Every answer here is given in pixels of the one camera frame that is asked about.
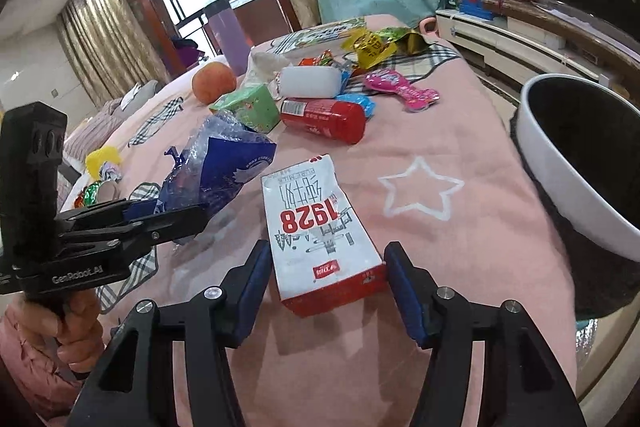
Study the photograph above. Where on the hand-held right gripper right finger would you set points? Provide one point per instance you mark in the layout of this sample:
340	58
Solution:
406	294

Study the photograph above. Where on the pink spoon-shaped package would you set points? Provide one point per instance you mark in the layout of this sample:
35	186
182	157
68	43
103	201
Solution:
395	84

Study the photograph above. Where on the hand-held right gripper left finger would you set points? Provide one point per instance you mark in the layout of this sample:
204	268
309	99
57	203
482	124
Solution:
250	302

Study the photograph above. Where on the green tissue pack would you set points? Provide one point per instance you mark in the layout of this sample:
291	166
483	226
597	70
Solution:
250	107

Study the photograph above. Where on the pink printed blanket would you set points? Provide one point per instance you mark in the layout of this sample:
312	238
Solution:
475	132

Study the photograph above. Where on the person's left hand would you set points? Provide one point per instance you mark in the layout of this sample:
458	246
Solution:
80	332

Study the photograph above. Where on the grey pillow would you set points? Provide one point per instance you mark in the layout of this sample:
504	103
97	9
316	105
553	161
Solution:
142	94

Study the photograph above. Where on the pink cup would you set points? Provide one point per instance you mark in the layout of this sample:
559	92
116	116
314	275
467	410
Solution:
429	28

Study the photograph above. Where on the white plastic packet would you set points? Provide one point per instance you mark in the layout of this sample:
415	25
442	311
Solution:
310	82

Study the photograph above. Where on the black bin liner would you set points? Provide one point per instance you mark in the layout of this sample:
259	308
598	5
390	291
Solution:
600	287

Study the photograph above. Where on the red candy wrapper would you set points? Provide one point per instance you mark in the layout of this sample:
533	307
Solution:
315	58

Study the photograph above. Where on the blue spoon-shaped package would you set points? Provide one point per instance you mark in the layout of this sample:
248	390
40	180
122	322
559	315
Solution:
361	101

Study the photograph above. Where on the orange apple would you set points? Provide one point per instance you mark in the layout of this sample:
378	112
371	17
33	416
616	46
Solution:
212	82

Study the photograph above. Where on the white television cabinet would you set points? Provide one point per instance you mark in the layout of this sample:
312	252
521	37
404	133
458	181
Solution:
500	38

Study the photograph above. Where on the white crumpled tissue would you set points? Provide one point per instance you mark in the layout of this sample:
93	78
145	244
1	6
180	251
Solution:
262	64

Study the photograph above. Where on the person's left forearm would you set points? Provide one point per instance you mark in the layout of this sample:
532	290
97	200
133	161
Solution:
25	372

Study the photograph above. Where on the white trash bin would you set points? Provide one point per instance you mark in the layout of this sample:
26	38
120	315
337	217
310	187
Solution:
550	167

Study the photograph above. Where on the green gold snack wrapper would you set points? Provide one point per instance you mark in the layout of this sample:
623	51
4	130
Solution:
395	35

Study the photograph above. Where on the blue clear plastic bag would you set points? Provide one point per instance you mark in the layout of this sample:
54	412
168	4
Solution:
220	162

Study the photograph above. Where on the small yellow wrapper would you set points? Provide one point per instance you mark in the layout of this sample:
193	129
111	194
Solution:
102	159

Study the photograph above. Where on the small shiny candy wrapper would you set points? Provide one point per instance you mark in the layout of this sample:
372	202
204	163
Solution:
90	194

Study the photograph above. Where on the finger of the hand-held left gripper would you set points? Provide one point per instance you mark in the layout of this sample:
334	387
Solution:
100	213
177	222

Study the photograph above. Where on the stack of picture books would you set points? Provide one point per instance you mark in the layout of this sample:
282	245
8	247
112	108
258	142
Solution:
310	37

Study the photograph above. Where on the yellow snack wrapper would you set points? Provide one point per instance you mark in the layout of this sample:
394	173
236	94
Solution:
370	47

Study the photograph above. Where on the red can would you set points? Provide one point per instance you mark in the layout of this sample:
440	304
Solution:
325	118

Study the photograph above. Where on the white red milk carton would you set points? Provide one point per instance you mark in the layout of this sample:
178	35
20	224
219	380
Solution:
320	232

